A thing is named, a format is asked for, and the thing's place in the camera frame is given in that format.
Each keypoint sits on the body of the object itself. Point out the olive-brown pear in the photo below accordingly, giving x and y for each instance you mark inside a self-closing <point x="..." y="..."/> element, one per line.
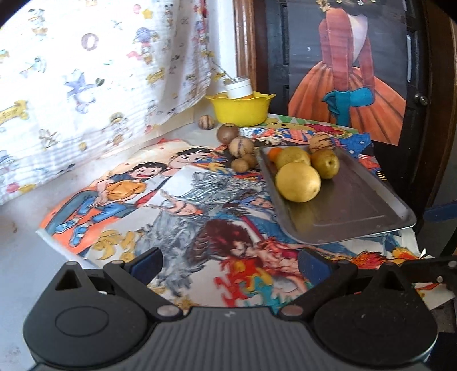
<point x="325" y="163"/>

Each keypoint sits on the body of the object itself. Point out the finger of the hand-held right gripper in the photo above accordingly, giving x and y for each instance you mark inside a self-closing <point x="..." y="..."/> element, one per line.
<point x="442" y="211"/>
<point x="428" y="269"/>

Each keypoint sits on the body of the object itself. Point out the white cartoon printed blanket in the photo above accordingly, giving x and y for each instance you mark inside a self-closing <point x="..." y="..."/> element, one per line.
<point x="89" y="89"/>

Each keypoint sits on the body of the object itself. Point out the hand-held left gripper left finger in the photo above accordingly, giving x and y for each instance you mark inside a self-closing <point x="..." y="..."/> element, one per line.
<point x="148" y="262"/>

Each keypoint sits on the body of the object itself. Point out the yellow flower-shaped bowl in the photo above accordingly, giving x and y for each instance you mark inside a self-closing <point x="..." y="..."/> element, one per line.
<point x="239" y="112"/>

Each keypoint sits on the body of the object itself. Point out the grey-haired anime poster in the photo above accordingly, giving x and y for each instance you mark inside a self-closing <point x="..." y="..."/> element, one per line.
<point x="200" y="214"/>

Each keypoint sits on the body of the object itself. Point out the colourful cartoon poster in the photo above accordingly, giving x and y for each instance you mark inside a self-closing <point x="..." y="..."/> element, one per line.
<point x="360" y="142"/>

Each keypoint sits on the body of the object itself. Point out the brown kiwi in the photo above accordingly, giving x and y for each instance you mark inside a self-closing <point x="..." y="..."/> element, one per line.
<point x="227" y="133"/>

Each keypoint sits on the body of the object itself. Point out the white jar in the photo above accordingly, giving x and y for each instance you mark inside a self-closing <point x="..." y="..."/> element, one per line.
<point x="238" y="87"/>

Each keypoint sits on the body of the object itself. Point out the small striped pepino melon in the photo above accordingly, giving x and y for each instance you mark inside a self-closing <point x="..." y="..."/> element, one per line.
<point x="207" y="122"/>

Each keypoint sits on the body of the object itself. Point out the brown longan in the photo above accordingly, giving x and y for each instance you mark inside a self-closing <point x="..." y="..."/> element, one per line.
<point x="252" y="160"/>
<point x="240" y="165"/>

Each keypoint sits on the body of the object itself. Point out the orange mandarin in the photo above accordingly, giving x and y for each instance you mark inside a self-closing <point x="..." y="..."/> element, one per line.
<point x="275" y="154"/>

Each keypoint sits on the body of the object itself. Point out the cartoon boys poster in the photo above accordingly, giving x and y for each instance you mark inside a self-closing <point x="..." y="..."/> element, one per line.
<point x="117" y="192"/>

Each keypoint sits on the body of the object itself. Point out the grey metal tray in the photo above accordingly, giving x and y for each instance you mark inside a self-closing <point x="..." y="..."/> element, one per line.
<point x="350" y="207"/>

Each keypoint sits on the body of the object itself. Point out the yellow green cartoon poster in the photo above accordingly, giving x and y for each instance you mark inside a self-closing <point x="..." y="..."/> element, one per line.
<point x="285" y="123"/>

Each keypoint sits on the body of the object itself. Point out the dried flower twig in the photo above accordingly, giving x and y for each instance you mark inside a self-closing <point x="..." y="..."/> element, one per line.
<point x="218" y="74"/>

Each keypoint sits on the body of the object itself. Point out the yellow pear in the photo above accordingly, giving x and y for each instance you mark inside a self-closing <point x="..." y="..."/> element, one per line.
<point x="298" y="182"/>

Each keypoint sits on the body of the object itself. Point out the brown wooden door frame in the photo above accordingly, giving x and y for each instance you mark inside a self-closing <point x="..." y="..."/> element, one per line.
<point x="246" y="42"/>

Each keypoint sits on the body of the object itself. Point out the wall poster orange dress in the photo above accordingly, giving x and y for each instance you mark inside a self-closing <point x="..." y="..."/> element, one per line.
<point x="342" y="89"/>

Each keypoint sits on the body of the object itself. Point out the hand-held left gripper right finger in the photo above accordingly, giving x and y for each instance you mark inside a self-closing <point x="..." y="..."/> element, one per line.
<point x="314" y="265"/>

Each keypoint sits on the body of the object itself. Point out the yellow-green pear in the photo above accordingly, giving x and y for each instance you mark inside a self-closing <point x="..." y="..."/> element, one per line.
<point x="294" y="156"/>

